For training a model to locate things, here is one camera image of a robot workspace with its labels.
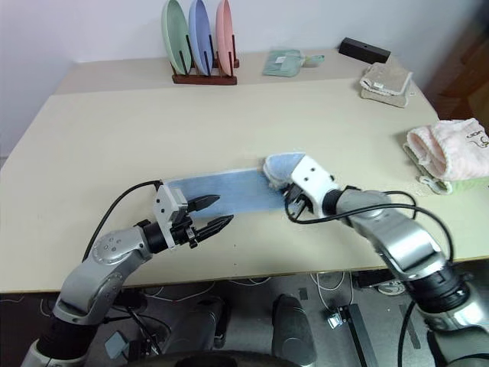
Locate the blue plate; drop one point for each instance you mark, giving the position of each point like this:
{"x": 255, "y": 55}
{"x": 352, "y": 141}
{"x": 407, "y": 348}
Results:
{"x": 198, "y": 30}

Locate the black rectangular box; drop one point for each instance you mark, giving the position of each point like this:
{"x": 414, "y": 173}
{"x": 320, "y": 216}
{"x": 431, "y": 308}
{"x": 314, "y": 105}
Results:
{"x": 363, "y": 49}

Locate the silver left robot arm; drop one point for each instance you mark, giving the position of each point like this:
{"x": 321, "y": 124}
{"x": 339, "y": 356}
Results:
{"x": 111, "y": 275}

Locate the folded beige towel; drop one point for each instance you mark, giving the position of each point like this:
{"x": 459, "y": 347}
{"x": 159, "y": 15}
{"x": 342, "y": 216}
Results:
{"x": 386, "y": 82}

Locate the pink plate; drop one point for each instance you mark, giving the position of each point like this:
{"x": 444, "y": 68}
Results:
{"x": 224, "y": 34}

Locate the light green towel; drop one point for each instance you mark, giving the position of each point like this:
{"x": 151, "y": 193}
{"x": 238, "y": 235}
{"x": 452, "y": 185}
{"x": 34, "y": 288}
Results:
{"x": 464, "y": 185}

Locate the small silver connector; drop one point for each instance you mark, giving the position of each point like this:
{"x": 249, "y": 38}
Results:
{"x": 334, "y": 319}

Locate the small grey box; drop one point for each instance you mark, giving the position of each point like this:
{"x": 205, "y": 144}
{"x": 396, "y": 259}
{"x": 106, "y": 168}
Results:
{"x": 115, "y": 344}

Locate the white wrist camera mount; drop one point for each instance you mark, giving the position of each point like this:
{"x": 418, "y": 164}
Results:
{"x": 162, "y": 214}
{"x": 310, "y": 176}

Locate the folded pale green cloth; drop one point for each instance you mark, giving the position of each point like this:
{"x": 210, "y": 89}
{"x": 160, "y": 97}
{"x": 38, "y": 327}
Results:
{"x": 280, "y": 63}

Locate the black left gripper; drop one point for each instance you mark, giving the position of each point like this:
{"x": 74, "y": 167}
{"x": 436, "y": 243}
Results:
{"x": 183, "y": 234}

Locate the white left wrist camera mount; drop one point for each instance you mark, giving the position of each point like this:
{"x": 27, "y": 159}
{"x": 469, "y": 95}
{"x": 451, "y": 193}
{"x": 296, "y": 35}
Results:
{"x": 162, "y": 214}

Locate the dark brown wooden furniture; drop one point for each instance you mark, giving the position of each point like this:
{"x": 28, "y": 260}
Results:
{"x": 466, "y": 84}

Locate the dark wooden plate rack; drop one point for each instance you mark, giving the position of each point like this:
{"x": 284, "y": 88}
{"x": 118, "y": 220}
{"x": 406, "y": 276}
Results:
{"x": 204, "y": 79}

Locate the black flat floor box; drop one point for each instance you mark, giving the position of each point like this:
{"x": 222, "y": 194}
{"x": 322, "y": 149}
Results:
{"x": 374, "y": 278}

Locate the black metal bar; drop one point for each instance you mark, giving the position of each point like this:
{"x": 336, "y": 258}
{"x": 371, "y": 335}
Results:
{"x": 357, "y": 332}

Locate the pink towel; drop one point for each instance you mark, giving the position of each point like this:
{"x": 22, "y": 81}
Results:
{"x": 454, "y": 149}

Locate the dark grey rounded shape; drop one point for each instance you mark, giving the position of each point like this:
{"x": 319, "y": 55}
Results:
{"x": 292, "y": 329}
{"x": 208, "y": 321}

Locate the light blue towel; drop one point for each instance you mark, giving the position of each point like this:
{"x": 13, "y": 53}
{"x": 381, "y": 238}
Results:
{"x": 244, "y": 191}

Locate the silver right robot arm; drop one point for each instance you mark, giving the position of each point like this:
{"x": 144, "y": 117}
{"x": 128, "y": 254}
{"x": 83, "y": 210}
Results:
{"x": 397, "y": 237}

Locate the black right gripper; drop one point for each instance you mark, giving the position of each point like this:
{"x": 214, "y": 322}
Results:
{"x": 300, "y": 202}

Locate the green plate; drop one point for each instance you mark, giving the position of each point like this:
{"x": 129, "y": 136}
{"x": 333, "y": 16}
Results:
{"x": 173, "y": 34}

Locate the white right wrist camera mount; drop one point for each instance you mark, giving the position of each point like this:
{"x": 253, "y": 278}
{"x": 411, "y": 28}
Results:
{"x": 310, "y": 176}

